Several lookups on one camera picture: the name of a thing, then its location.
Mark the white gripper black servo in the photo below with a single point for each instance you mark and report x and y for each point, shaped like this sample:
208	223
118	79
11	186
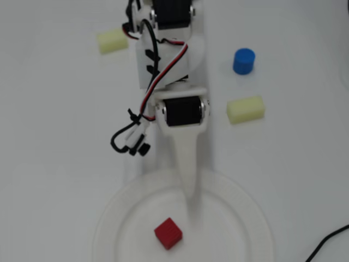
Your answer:
182	112

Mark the pale yellow rectangular block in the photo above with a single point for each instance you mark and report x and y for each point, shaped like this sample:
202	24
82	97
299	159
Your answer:
245	109
111	41

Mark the white round plate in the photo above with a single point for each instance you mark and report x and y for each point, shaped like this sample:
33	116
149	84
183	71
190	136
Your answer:
114	213

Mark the blue ribbed cylinder block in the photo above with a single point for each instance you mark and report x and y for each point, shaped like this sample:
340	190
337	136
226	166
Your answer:
244	61

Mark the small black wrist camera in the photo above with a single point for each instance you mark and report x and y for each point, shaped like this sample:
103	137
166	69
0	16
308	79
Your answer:
141	148

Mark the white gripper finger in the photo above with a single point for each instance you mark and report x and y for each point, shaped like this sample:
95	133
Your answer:
196	213

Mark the red cube block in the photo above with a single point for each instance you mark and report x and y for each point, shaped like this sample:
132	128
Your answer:
169	233

